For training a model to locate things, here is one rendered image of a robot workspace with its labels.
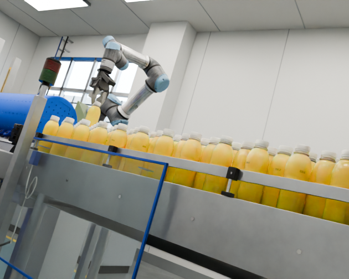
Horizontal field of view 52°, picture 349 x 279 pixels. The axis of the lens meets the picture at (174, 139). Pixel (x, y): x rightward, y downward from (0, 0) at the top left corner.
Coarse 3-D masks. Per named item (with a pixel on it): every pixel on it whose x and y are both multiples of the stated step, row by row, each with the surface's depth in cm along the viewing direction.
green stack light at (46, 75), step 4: (44, 72) 141; (48, 72) 141; (52, 72) 142; (40, 76) 141; (44, 76) 141; (48, 76) 141; (52, 76) 142; (56, 76) 144; (40, 80) 142; (44, 80) 140; (48, 80) 141; (52, 80) 142; (52, 84) 143
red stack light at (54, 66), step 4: (48, 60) 142; (52, 60) 142; (44, 64) 142; (48, 64) 142; (52, 64) 142; (56, 64) 143; (44, 68) 142; (48, 68) 141; (52, 68) 142; (56, 68) 143; (56, 72) 143
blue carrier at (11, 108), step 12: (0, 96) 219; (12, 96) 211; (24, 96) 204; (48, 96) 192; (60, 96) 197; (0, 108) 208; (12, 108) 199; (24, 108) 192; (48, 108) 192; (60, 108) 197; (72, 108) 203; (0, 120) 207; (12, 120) 198; (24, 120) 189; (48, 120) 192; (60, 120) 198
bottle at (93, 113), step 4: (92, 108) 186; (96, 108) 187; (88, 112) 186; (92, 112) 185; (96, 112) 186; (88, 116) 185; (92, 116) 185; (96, 116) 186; (92, 120) 185; (96, 120) 187; (92, 124) 185
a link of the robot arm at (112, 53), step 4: (108, 44) 194; (112, 44) 193; (116, 44) 194; (108, 48) 193; (112, 48) 193; (116, 48) 194; (104, 52) 194; (108, 52) 192; (112, 52) 193; (116, 52) 194; (104, 56) 192; (108, 56) 192; (112, 56) 193; (116, 56) 195; (120, 56) 198; (112, 60) 193; (116, 60) 198
